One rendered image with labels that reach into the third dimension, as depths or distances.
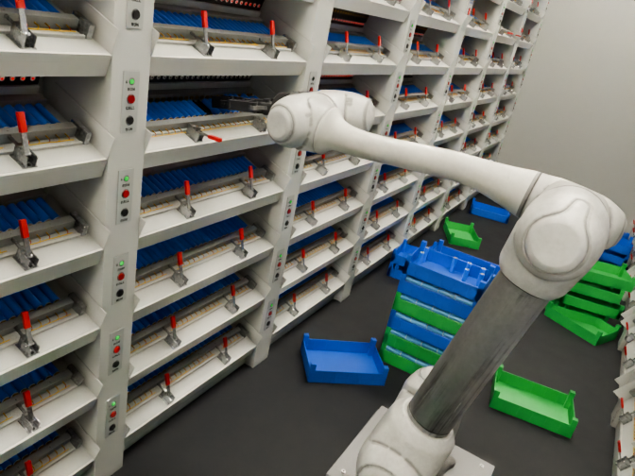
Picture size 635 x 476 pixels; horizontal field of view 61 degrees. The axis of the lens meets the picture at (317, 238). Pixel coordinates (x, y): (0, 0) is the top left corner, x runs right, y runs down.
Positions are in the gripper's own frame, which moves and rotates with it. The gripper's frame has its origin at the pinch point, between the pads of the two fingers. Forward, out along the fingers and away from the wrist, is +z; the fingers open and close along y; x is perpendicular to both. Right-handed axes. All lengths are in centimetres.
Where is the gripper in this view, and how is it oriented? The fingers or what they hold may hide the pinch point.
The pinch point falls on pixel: (227, 102)
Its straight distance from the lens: 148.8
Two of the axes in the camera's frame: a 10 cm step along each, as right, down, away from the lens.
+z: -8.6, -2.0, 4.7
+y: -5.0, 2.5, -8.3
